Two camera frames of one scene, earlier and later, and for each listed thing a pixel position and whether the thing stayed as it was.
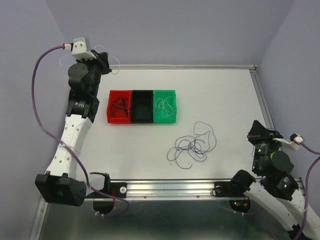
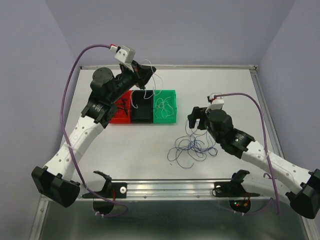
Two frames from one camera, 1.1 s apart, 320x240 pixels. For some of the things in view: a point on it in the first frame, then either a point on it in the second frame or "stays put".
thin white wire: [111, 56] → [155, 82]
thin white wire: [167, 110] stays put
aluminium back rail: [183, 67] stays put
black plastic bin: [142, 108] stays put
